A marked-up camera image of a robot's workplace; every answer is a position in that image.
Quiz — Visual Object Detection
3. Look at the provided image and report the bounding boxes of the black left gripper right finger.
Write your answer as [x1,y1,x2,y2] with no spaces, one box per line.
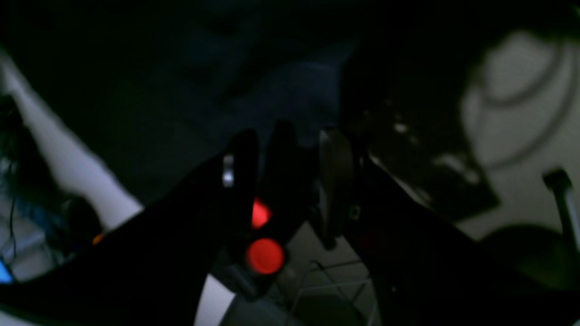
[318,128,368,249]

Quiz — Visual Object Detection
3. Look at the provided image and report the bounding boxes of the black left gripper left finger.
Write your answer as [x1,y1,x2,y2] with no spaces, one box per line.
[181,129,259,253]

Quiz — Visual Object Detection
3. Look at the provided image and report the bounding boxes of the black t-shirt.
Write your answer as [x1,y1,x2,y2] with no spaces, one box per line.
[174,40,352,147]

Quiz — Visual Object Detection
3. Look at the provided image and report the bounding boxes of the orange clamp top left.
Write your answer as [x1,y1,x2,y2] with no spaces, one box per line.
[210,197,290,301]

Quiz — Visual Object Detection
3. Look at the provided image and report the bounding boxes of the black table cover cloth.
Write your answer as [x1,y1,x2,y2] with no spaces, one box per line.
[1,0,364,204]

